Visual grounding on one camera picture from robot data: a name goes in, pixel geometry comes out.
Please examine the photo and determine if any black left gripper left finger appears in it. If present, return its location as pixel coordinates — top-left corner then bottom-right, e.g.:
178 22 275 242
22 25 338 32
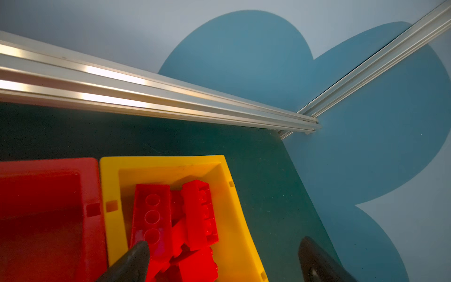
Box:
97 241 150 282

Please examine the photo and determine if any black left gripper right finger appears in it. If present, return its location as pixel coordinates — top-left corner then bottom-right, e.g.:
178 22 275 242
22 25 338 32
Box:
298 236 357 282

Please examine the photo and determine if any small red lego brick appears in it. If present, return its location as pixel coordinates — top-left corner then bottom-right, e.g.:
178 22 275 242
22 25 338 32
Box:
146 190 218 282

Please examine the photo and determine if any long red lego brick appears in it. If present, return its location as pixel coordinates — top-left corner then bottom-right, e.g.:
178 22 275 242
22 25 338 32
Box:
130 184 173 262

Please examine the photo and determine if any right yellow plastic bin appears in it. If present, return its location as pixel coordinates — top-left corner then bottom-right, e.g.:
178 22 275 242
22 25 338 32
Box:
100 155 268 282

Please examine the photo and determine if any red plastic bin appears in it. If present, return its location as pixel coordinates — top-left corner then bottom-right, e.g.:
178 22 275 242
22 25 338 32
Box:
1 158 108 282

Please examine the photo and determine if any back aluminium frame rail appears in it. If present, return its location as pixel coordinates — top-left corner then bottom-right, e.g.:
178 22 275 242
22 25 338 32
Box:
1 32 320 134

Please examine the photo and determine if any right aluminium frame post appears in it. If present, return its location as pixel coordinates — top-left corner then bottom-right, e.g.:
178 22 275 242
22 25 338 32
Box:
298 1 451 118

